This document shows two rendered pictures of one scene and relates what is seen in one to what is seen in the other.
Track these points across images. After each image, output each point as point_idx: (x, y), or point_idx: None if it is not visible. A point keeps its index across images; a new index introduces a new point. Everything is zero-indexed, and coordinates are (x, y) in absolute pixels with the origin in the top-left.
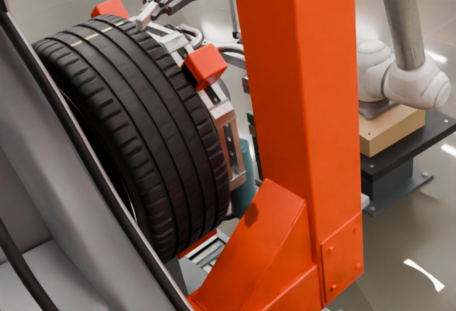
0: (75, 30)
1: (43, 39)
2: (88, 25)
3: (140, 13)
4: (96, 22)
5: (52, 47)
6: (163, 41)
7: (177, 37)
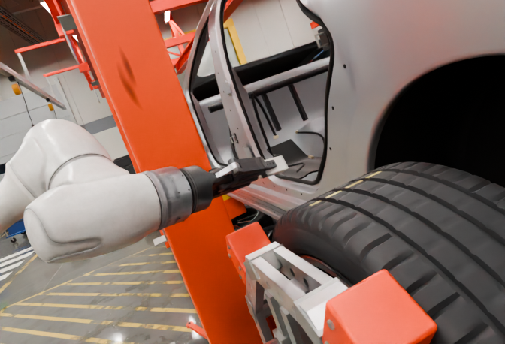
0: (385, 186)
1: (448, 179)
2: (367, 197)
3: (275, 163)
4: (354, 202)
5: (406, 164)
6: (273, 243)
7: (254, 251)
